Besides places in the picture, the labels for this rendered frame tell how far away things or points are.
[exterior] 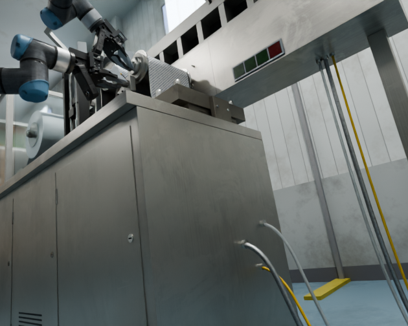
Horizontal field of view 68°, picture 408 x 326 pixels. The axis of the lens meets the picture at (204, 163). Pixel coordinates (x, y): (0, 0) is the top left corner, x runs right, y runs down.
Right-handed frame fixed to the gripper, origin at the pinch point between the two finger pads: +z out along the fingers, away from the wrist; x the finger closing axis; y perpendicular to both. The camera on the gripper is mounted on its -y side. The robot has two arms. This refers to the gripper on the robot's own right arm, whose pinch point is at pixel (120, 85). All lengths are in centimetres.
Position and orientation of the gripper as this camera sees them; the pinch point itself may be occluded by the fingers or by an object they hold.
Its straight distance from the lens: 120.6
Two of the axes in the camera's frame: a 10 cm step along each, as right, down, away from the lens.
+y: -1.4, -9.6, 2.6
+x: -7.2, 2.8, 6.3
